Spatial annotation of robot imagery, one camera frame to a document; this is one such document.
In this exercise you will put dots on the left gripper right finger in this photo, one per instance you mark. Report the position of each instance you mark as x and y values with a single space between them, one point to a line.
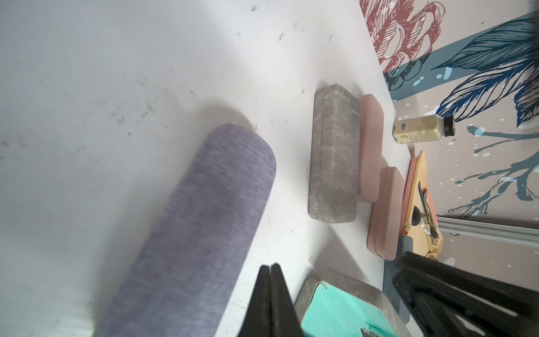
283 318

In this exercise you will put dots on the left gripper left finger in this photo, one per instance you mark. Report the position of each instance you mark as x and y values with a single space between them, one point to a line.
258 318

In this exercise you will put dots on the brown case with sunglasses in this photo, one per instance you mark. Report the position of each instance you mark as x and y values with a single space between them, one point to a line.
182 280

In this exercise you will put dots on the pink glasses case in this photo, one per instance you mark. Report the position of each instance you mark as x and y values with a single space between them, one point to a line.
385 221
370 148

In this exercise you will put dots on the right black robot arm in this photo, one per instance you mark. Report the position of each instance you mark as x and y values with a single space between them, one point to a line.
446 301

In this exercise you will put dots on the black ladle spoon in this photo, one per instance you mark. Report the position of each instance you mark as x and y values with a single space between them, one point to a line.
418 217

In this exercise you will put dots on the iridescent cutlery piece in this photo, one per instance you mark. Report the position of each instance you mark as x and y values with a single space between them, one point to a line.
433 233

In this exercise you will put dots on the pink mat under cloth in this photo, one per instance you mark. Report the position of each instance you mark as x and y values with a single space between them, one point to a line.
407 194

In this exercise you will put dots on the small jar at back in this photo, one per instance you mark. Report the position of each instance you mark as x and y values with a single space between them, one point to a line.
423 129

